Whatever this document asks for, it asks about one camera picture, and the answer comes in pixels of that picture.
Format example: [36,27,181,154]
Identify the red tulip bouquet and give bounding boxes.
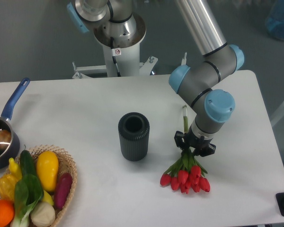
[160,105,211,194]

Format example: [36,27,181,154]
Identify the blue container in background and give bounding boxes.
[265,0,284,41]

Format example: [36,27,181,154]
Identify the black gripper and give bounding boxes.
[174,131,216,157]

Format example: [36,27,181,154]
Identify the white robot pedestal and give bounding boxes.
[73,13,158,79]

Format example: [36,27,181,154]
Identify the yellow squash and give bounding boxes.
[36,150,59,192]

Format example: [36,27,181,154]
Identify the blue handled saucepan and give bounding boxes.
[0,78,30,169]

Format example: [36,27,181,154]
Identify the green bok choy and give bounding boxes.
[11,174,44,227]

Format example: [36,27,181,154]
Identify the small yellow pepper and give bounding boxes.
[9,158,22,180]

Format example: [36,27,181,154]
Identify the green cucumber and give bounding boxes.
[20,150,37,176]

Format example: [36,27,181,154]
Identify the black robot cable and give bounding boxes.
[110,37,122,77]

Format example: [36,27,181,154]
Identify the yellow banana piece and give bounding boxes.
[41,190,54,206]

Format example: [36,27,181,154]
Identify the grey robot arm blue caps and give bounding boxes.
[67,0,244,157]

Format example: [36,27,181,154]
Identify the yellow bell pepper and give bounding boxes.
[0,174,18,202]

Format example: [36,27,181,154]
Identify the brown bun in pan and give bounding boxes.
[0,130,11,150]

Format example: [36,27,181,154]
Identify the dark ribbed vase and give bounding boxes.
[118,112,150,161]

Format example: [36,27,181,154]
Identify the orange fruit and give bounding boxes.
[0,199,15,227]

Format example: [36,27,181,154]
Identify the purple eggplant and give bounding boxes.
[54,173,72,210]

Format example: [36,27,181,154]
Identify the beige garlic bulb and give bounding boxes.
[30,202,55,227]

